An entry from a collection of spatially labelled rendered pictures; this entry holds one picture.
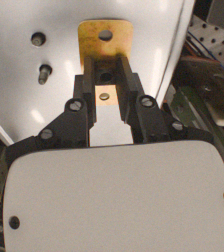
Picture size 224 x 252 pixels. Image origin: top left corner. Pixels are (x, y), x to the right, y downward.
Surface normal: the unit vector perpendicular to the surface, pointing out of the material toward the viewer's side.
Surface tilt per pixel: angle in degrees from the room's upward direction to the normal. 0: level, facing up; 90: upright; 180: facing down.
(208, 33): 0
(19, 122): 0
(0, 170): 78
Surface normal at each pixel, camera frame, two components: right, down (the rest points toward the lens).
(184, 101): -0.95, 0.22
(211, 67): 0.04, -0.58
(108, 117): 0.10, 0.81
